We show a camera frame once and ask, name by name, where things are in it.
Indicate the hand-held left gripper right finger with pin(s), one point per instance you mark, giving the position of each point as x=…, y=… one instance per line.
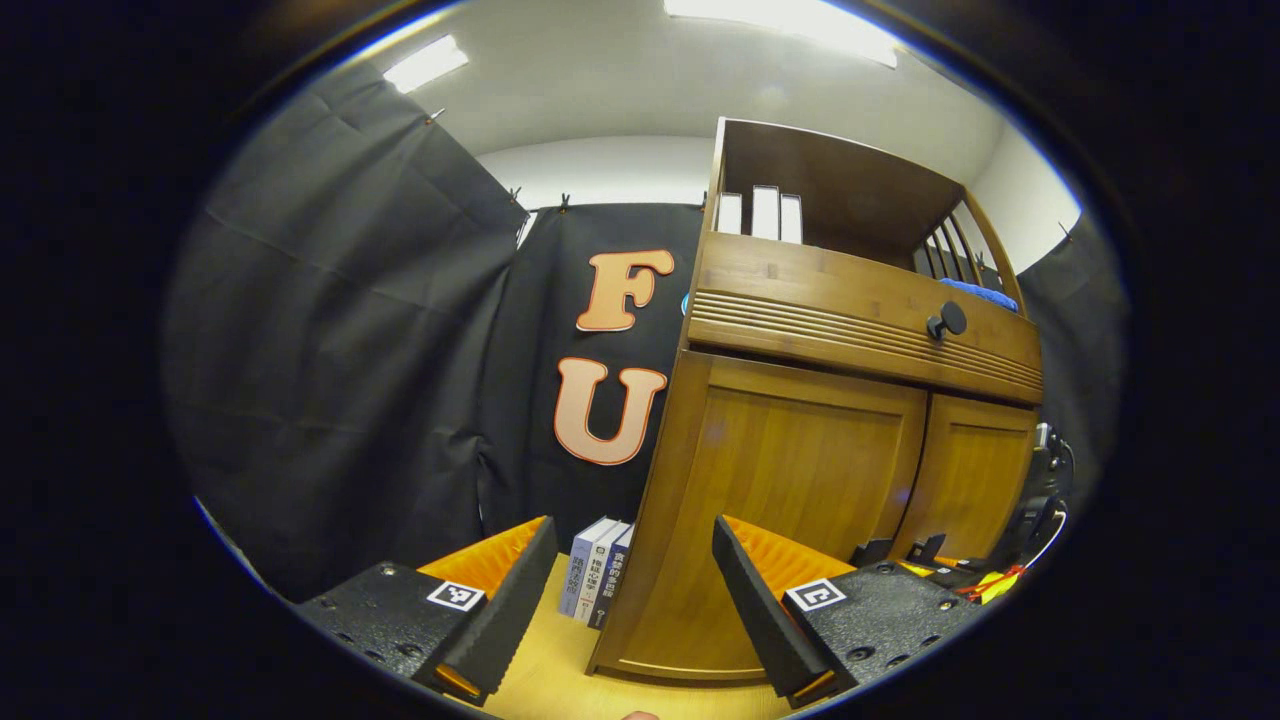
x=760, y=610

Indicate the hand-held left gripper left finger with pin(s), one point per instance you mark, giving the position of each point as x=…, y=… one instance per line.
x=510, y=610

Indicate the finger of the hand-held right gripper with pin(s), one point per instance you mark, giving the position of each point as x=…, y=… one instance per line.
x=950, y=574

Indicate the wooden shoe cabinet door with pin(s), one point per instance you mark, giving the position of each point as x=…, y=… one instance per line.
x=975, y=480
x=790, y=460

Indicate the wooden double-door shoe cabinet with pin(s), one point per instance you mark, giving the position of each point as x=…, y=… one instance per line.
x=660, y=520

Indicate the light blue cover book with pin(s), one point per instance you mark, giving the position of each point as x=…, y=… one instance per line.
x=575, y=575

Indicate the white spine book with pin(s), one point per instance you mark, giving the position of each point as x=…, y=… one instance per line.
x=597, y=580

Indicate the dark blue spine book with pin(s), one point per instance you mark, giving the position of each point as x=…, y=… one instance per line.
x=615, y=575

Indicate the black round drawer knob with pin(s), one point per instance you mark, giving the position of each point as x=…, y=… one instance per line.
x=950, y=318

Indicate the blue folded cloth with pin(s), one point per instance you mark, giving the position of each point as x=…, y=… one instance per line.
x=980, y=293

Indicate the ribbed wooden drawer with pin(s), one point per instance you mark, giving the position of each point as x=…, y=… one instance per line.
x=800, y=285

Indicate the black backdrop cloth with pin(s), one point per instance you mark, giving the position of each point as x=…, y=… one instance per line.
x=320, y=340

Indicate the white upright book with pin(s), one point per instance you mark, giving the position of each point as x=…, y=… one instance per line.
x=765, y=212
x=790, y=218
x=729, y=213

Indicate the small ceiling light panel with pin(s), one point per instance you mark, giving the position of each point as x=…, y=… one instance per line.
x=425, y=64

